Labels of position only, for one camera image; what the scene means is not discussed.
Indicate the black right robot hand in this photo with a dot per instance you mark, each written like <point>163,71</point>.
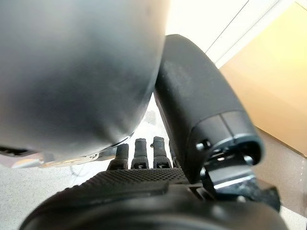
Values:
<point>204,100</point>

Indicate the tan flat panel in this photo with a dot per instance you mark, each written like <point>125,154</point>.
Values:
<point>275,72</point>

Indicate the grey robot torso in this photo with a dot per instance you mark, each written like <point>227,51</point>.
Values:
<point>72,72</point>

